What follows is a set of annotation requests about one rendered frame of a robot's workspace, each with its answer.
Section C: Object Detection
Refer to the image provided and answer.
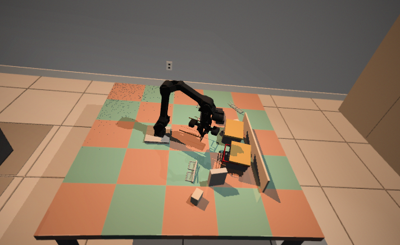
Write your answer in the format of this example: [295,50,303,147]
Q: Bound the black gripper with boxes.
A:
[188,119,220,137]

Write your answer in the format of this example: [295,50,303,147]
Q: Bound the grey flat rectangular panel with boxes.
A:
[242,112,270,193]

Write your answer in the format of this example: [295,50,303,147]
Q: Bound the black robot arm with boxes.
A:
[153,80,224,138]

